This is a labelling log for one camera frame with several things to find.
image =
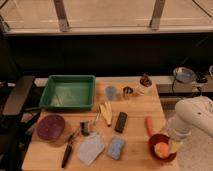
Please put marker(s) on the metal bowl in background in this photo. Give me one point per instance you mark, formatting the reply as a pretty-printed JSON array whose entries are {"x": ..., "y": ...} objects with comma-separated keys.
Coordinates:
[{"x": 184, "y": 75}]

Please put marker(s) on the red bowl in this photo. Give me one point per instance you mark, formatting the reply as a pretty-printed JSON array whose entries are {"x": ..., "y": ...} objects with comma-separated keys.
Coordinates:
[{"x": 157, "y": 138}]

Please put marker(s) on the small metal cup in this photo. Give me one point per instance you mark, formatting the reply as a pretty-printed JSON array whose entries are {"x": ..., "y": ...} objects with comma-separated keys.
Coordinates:
[{"x": 127, "y": 92}]

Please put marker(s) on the small white plastic fork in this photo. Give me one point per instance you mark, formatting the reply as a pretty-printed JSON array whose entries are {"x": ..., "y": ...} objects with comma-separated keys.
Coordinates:
[{"x": 96, "y": 118}]

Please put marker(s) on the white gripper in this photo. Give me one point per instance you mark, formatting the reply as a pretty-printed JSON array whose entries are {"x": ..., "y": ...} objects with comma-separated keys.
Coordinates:
[{"x": 174, "y": 145}]

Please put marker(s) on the black office chair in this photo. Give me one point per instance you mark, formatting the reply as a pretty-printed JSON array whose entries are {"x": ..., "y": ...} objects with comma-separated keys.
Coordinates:
[{"x": 15, "y": 120}]

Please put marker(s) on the translucent blue plastic cup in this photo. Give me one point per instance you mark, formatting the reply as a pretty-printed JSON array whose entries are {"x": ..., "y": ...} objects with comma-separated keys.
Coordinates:
[{"x": 110, "y": 92}]

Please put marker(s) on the wooden cutting board table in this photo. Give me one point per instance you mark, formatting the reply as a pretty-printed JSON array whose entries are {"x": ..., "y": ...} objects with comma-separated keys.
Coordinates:
[{"x": 44, "y": 156}]

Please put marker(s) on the orange fruit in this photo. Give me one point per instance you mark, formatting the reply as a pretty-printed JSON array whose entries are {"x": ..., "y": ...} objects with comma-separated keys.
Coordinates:
[{"x": 162, "y": 150}]

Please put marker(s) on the yellow banana peel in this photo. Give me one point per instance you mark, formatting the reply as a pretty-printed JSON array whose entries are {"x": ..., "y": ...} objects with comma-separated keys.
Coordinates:
[{"x": 106, "y": 112}]

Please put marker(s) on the black rectangular remote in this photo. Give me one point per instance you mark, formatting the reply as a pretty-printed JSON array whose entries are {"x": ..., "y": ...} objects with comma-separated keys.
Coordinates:
[{"x": 120, "y": 123}]

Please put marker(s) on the blue sponge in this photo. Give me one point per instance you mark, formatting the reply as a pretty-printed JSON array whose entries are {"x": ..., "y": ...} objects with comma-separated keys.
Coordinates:
[{"x": 115, "y": 148}]

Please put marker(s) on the black handled knife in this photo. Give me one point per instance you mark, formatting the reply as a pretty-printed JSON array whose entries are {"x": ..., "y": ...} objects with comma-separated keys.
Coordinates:
[{"x": 68, "y": 149}]

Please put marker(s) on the light blue folded cloth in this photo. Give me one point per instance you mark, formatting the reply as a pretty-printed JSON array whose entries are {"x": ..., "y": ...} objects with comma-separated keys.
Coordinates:
[{"x": 90, "y": 148}]

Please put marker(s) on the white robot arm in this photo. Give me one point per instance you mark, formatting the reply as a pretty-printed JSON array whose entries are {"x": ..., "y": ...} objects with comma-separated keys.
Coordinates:
[{"x": 197, "y": 112}]

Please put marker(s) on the small black metal clip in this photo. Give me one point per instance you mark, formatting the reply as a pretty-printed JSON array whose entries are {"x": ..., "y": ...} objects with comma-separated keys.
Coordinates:
[{"x": 85, "y": 128}]

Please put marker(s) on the orange carrot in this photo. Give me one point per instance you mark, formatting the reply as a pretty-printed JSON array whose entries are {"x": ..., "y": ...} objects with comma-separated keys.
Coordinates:
[{"x": 149, "y": 126}]

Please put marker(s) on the green plastic tray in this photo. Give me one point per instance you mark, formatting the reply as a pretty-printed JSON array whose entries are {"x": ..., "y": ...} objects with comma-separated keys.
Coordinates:
[{"x": 68, "y": 92}]

